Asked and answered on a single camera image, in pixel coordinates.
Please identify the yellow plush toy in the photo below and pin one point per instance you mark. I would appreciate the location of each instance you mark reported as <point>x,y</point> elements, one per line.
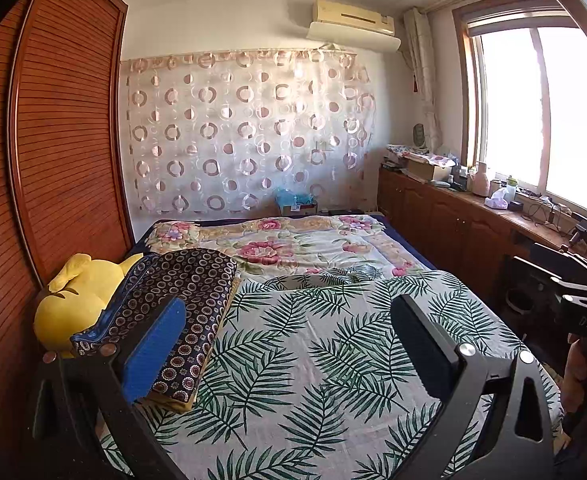
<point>78,300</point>

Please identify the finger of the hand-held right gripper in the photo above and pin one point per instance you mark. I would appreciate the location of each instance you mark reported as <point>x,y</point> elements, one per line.
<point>568,265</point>
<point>578,289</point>

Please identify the blue tissue box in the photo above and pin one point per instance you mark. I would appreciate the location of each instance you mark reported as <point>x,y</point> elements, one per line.
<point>296,201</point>

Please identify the wooden louvered wardrobe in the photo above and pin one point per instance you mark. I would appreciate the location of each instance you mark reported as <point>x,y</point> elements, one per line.
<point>58,160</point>

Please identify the white air deflector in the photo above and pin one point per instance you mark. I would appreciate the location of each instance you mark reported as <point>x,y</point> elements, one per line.
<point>351,35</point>

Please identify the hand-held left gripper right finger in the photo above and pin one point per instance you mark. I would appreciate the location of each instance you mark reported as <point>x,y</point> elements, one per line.
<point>423,355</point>

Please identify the dark waste bin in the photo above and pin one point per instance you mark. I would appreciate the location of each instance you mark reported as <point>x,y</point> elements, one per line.
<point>521,301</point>

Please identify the person's right hand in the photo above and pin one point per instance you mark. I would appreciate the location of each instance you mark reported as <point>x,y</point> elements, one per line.
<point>576,375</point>

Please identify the floral cloth bundle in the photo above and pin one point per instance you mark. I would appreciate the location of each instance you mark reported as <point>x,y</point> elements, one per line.
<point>421,152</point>

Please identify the white tied window curtain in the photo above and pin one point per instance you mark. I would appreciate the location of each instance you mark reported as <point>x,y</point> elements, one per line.
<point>423,75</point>

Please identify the navy medallion print garment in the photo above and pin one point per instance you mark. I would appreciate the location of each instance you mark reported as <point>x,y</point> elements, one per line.
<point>193,290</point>

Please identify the green leaf print blanket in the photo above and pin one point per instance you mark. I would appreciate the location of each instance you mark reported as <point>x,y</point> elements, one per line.
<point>313,360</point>

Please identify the small round fan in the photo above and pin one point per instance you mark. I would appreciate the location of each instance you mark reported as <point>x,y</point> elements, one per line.
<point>418,135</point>

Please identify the pink floral quilt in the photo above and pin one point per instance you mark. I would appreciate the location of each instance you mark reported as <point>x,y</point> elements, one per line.
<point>283,245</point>

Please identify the wall air conditioner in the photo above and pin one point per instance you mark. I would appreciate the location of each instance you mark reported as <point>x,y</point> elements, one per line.
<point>353,14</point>

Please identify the clear bottle with green cap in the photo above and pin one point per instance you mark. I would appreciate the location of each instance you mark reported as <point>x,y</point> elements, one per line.
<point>511,187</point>

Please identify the small dark stand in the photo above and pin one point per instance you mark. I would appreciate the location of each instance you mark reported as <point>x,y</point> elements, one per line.
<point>582,232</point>

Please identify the wooden framed window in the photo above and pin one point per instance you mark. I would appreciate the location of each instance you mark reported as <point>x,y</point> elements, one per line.
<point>533,105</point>

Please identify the small black box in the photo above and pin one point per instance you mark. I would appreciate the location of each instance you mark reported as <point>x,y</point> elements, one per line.
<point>516,205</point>

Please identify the open cardboard box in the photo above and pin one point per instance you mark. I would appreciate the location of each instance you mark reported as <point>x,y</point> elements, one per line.
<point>426,170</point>

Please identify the wooden window cabinet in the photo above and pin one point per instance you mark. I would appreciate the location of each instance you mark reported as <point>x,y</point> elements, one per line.
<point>453,220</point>

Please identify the sheer circle pattern curtain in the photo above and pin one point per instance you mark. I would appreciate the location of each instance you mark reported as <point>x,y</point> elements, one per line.
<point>243,130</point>

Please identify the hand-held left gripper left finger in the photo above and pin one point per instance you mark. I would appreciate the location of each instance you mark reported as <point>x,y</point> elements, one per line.
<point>153,350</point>

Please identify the white jug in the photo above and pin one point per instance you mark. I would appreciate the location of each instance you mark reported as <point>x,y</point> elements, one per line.
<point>481,179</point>

